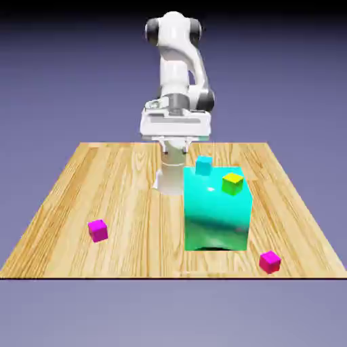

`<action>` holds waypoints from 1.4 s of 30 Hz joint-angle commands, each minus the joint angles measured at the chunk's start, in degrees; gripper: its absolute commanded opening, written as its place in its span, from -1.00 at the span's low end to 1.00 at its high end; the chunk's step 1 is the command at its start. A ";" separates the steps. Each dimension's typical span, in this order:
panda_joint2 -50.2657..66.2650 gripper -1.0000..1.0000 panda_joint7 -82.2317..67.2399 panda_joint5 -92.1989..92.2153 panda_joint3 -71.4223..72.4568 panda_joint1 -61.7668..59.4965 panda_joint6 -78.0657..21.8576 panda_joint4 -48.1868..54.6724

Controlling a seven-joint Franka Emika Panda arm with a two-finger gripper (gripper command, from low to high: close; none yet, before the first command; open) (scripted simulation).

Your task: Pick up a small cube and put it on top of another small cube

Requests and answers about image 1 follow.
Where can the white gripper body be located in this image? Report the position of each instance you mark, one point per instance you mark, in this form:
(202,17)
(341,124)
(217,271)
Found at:
(174,126)

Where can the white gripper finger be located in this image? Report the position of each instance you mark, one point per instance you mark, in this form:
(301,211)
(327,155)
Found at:
(186,145)
(164,146)

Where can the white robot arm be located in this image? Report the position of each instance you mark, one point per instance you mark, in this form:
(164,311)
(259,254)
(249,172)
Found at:
(173,73)

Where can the small cyan cube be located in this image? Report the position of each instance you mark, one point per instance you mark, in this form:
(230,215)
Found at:
(203,165)

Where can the small yellow cube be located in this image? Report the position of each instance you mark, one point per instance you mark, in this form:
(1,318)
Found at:
(232,184)

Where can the small magenta cube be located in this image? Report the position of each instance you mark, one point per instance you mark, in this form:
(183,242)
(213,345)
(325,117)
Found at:
(269,262)
(98,231)

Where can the large teal box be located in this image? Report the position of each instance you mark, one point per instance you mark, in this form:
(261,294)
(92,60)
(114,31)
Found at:
(217,211)

